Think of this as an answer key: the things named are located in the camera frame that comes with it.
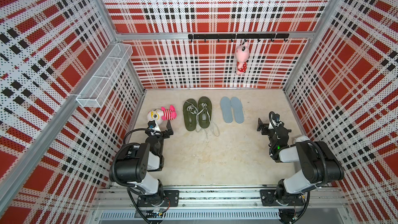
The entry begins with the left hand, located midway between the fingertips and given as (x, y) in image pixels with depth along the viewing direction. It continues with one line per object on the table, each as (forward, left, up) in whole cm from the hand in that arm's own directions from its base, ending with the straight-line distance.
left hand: (163, 120), depth 90 cm
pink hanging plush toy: (+33, -47, +24) cm, 62 cm away
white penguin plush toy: (+7, +5, -4) cm, 9 cm away
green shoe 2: (+11, -14, -6) cm, 19 cm away
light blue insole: (+21, -39, -12) cm, 46 cm away
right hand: (+3, -63, -2) cm, 63 cm away
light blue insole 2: (+18, -48, -13) cm, 53 cm away
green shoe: (+14, -24, -5) cm, 28 cm away
